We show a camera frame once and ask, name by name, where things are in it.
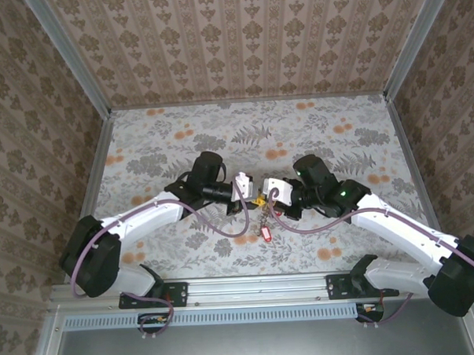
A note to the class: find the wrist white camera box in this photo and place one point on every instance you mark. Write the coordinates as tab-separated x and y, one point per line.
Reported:
280	191
243	185

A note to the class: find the aluminium side rail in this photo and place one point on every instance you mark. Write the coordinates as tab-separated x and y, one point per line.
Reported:
98	160
411	158

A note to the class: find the aluminium corner post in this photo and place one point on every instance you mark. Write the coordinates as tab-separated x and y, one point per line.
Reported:
416	40
72	59

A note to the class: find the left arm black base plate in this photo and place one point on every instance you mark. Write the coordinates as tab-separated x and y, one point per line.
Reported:
175	294

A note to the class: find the aluminium mounting rail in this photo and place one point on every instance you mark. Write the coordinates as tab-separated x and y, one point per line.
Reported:
257	288

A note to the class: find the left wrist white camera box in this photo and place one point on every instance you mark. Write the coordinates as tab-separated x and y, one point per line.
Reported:
243	185

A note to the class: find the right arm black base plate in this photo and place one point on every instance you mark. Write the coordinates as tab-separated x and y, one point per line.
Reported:
336	287

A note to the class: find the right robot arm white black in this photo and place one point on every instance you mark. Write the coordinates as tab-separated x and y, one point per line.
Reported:
400	233

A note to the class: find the thin aluminium wall rail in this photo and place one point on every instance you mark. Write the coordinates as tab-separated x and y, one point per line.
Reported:
249	100

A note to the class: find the grey metal sheet panel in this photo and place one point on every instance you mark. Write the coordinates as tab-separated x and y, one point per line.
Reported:
248	346

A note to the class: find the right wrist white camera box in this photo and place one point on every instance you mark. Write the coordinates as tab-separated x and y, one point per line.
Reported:
280	191

